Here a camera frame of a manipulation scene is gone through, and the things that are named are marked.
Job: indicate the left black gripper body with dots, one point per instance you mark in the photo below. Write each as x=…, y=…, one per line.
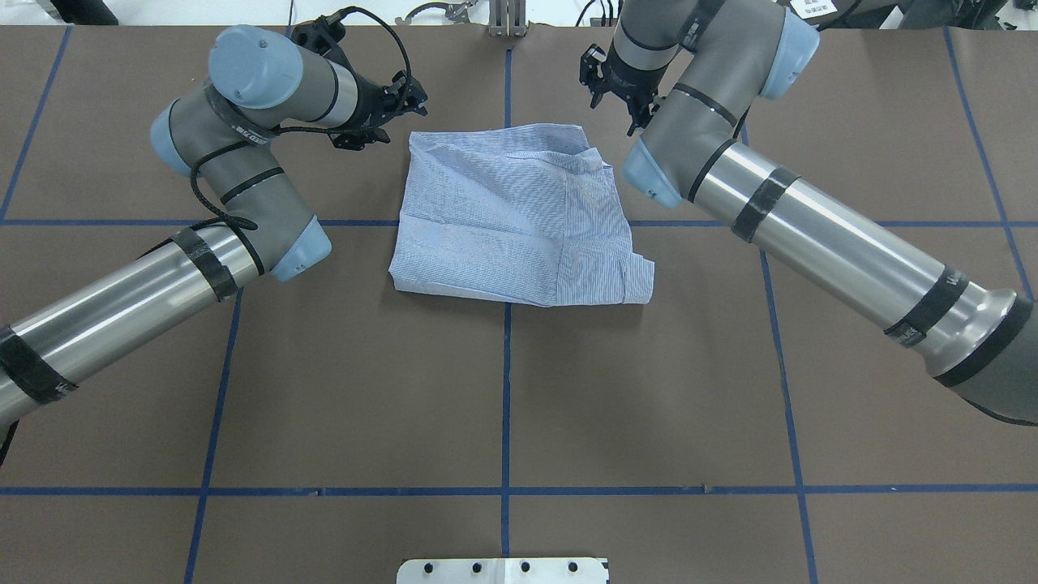
x=369, y=97

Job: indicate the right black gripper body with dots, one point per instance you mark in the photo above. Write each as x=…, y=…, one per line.
x=623, y=79

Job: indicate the light blue striped shirt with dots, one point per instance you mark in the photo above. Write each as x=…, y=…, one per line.
x=524, y=215

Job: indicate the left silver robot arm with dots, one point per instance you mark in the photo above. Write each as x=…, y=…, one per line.
x=260, y=85

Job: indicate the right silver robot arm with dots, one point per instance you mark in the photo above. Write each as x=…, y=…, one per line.
x=688, y=72

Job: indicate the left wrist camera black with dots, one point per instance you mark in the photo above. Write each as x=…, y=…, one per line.
x=322, y=36

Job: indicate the aluminium frame post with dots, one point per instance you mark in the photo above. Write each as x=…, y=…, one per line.
x=507, y=18

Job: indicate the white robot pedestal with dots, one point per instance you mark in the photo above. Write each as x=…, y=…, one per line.
x=505, y=570

